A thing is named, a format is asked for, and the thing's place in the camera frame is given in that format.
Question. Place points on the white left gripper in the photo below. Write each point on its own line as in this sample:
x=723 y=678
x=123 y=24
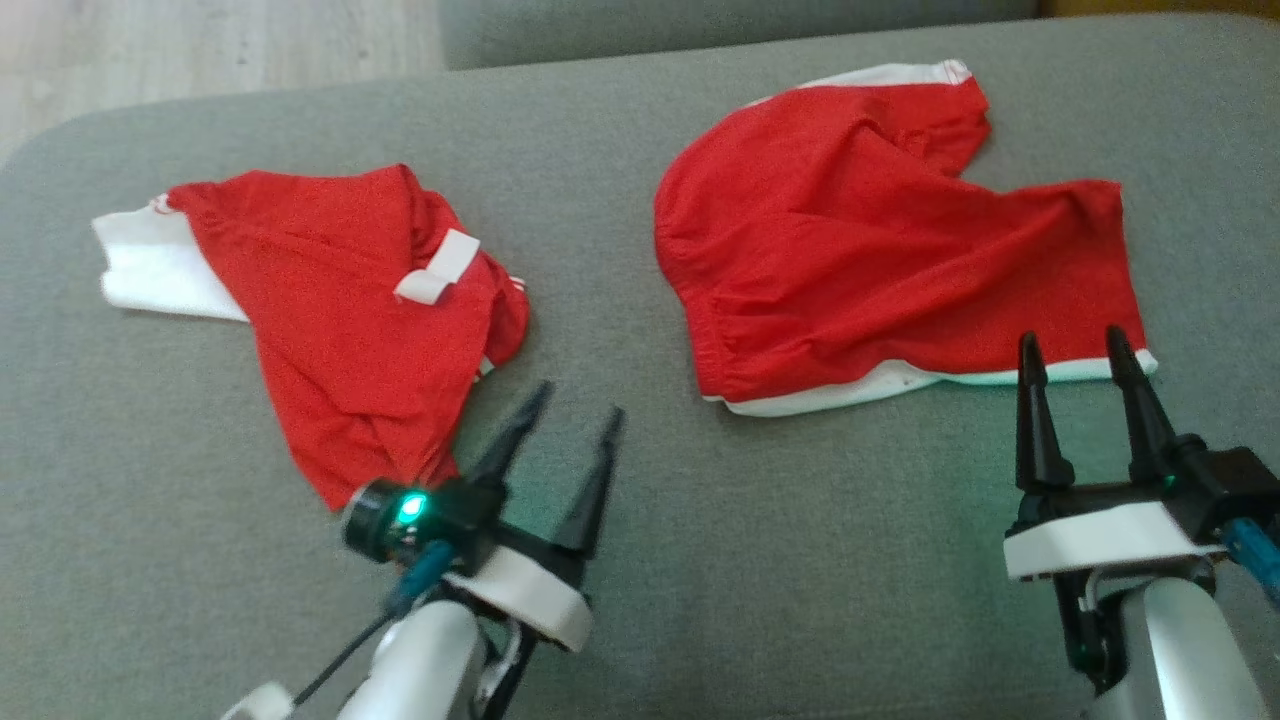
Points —
x=530 y=600

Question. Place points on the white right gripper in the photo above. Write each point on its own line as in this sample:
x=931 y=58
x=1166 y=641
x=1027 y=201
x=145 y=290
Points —
x=1100 y=540

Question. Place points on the red shorts with white trim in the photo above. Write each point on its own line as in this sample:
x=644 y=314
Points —
x=880 y=250

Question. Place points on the red and white jersey top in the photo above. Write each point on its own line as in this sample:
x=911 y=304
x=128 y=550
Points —
x=330 y=300

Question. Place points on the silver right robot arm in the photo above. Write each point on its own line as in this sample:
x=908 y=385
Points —
x=1180 y=650

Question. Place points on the yellow sofa backrest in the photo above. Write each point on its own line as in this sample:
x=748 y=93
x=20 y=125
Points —
x=1150 y=5

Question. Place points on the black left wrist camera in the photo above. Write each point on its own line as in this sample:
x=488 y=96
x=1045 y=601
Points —
x=465 y=510

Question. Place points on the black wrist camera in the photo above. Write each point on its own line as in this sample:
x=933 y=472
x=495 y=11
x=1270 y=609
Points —
x=1230 y=480
x=465 y=510

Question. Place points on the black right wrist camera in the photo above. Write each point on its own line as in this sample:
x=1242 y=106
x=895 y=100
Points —
x=1230 y=480

